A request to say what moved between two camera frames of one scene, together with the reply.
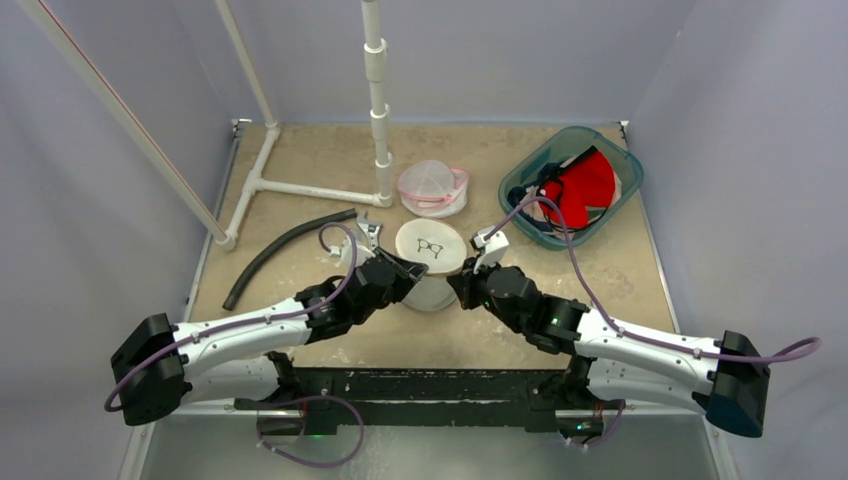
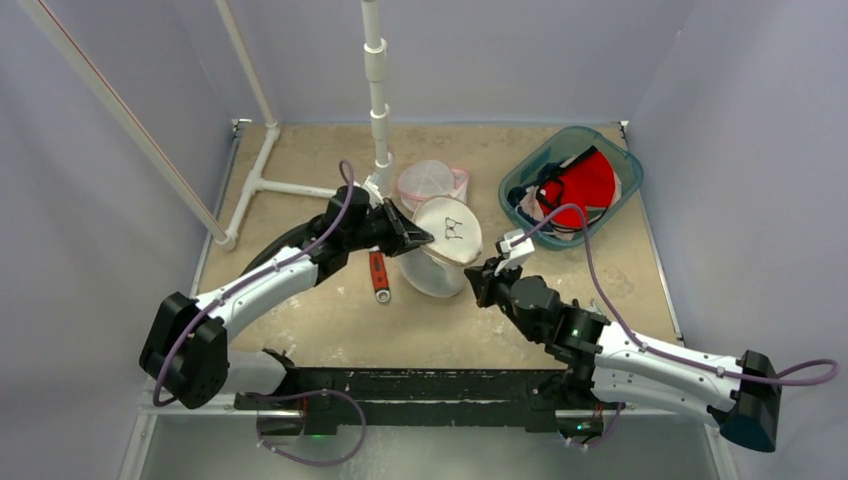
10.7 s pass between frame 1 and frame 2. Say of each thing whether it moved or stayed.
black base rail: stayed
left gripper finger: moved
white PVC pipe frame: stayed
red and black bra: stayed
